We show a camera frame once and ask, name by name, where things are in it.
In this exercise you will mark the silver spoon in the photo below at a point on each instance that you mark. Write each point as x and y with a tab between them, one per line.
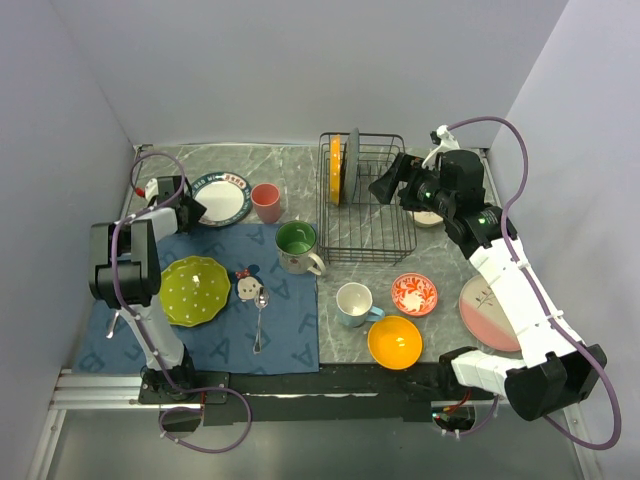
261	301

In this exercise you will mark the light blue mug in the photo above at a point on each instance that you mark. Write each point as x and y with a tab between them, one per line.
355	304

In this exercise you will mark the green polka dot plate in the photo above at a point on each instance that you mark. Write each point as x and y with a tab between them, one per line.
193	291

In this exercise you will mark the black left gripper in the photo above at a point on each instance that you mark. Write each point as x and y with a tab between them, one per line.
197	211

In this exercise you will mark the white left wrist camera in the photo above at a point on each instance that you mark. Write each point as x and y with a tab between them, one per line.
149	192

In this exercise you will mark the blue floral plate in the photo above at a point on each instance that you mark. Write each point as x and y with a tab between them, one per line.
350	164

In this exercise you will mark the pink white round plate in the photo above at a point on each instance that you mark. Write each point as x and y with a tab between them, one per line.
484	317

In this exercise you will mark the cartoon mouse spoon rest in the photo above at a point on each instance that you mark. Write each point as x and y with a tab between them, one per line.
247	283

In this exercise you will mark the teal rim white plate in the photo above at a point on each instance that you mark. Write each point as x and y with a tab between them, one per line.
226	197

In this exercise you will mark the orange polka dot plate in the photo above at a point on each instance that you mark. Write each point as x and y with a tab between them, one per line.
335	164

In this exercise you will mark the aluminium rail frame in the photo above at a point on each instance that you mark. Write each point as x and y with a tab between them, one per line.
83	391

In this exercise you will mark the orange bowl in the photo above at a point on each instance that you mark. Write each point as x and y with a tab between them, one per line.
395	343

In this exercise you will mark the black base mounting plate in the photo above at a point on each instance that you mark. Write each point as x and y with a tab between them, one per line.
345	392

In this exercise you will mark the black wire dish rack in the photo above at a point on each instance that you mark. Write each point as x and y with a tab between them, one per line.
364	231

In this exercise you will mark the blue letter-print cloth mat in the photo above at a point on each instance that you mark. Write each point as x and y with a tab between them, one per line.
289	322

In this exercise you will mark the silver fork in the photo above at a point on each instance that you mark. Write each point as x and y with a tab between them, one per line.
112	325

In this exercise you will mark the green-inside floral mug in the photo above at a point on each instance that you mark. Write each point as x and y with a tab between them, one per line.
296	242

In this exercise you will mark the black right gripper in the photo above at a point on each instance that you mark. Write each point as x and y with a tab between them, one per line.
383	188

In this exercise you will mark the cream square cartoon dish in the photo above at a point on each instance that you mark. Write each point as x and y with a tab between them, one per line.
426	219

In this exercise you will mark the red white patterned dish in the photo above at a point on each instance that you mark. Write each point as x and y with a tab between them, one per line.
414	294

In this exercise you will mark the pink plastic cup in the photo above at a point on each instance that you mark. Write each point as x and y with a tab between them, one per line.
265	198

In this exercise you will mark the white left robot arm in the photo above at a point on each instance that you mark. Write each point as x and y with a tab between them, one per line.
125	273

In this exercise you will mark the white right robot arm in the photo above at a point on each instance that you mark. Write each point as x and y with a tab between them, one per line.
551	374

